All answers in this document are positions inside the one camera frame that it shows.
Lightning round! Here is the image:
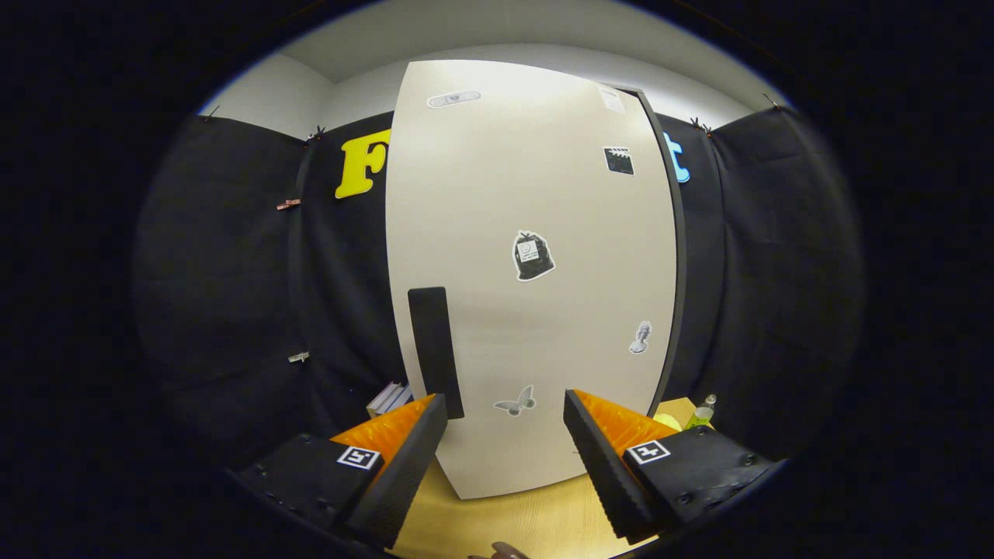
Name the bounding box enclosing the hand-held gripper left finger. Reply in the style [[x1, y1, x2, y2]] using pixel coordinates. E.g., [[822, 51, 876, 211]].
[[237, 393, 450, 550]]

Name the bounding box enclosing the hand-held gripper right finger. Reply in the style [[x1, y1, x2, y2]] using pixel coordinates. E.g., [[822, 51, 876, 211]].
[[563, 388, 781, 544]]

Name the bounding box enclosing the dark grey shoe cabinet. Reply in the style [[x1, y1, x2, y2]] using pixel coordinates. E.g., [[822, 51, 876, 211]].
[[637, 89, 688, 416]]

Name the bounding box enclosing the green plastic bottle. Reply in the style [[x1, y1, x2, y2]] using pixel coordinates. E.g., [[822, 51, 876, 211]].
[[686, 394, 718, 430]]

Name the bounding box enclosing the black backdrop cloth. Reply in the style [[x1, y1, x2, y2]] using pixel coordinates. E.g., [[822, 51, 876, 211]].
[[136, 105, 867, 467]]

